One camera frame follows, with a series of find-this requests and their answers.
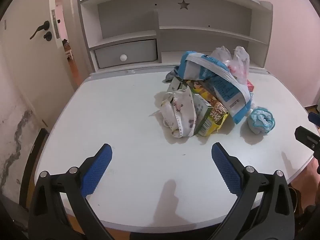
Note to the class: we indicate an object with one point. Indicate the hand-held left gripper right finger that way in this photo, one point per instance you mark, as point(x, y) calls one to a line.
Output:
point(225, 168)

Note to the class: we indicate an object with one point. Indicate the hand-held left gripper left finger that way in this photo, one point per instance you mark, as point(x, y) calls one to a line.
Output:
point(98, 168)

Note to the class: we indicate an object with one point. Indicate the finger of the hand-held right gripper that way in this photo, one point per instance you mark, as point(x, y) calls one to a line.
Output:
point(314, 118)
point(306, 135)

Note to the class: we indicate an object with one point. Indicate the crumpled light blue cloth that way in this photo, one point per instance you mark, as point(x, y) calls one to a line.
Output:
point(261, 121)

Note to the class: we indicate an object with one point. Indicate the yellow printed snack packet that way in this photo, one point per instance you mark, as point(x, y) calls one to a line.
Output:
point(217, 115)

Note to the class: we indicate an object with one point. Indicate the red plastic lid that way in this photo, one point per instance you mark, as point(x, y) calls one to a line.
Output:
point(250, 86)

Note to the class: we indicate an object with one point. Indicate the printed white face mask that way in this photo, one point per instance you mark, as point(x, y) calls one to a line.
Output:
point(182, 110)

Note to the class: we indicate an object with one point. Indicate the blue white plastic packaging bag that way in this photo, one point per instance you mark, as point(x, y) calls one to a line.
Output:
point(225, 85)

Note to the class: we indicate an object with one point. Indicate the white round drawer knob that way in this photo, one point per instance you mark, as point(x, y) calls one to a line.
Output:
point(123, 57)

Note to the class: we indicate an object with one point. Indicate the cream door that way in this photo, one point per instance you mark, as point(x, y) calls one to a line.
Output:
point(27, 75)

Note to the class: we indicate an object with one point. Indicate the small white stool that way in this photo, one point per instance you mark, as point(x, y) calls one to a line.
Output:
point(69, 53)

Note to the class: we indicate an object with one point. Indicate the grey drawer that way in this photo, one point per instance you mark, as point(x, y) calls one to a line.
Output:
point(126, 52)

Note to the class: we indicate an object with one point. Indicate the black door lock knob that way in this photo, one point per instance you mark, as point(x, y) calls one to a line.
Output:
point(47, 35)

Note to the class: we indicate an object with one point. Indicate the white grey desk hutch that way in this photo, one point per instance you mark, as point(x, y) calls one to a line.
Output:
point(200, 25)

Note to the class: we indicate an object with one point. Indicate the black metal frame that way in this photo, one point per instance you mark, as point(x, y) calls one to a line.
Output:
point(32, 167)

